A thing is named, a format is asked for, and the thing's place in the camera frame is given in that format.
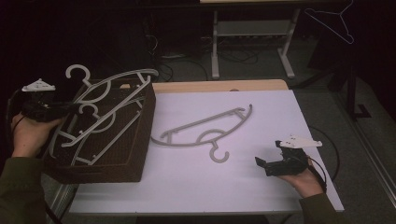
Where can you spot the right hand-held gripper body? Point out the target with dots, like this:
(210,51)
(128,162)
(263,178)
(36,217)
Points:
(289,163)

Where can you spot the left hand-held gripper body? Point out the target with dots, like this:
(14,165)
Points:
(40,110)

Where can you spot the person's left hand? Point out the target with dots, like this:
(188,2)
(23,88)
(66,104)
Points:
(29,137)

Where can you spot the white table mat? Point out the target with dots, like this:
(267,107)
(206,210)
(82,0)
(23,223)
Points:
(218,186)

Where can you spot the black metal stand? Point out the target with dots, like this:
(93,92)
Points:
(351,93)

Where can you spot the brown woven basket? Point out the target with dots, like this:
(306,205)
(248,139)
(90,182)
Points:
(124,149)

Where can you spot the person's right hand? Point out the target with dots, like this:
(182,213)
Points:
(306,183)

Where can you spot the metal floor rail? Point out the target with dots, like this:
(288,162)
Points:
(370,155)

